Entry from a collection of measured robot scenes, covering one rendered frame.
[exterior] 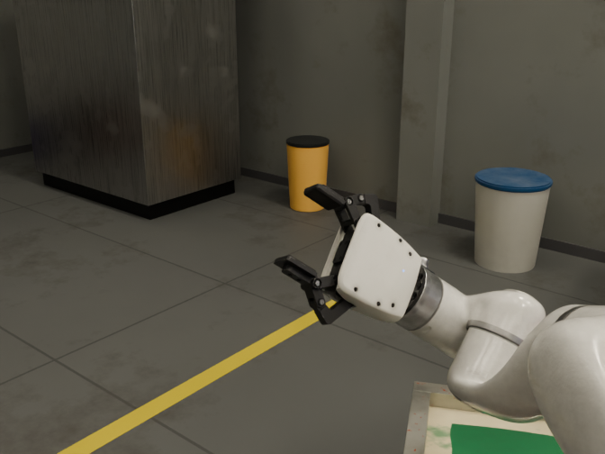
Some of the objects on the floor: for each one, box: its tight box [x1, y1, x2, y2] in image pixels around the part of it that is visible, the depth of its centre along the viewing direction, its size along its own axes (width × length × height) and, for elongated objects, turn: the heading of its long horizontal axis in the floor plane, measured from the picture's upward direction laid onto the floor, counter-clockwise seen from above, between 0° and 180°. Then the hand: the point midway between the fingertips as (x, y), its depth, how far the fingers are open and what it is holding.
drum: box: [286, 135, 330, 212], centre depth 574 cm, size 36×36×57 cm
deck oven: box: [13, 0, 241, 220], centre depth 602 cm, size 170×130×226 cm
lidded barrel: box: [474, 168, 553, 273], centre depth 462 cm, size 49×49×60 cm
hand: (302, 227), depth 77 cm, fingers open, 8 cm apart
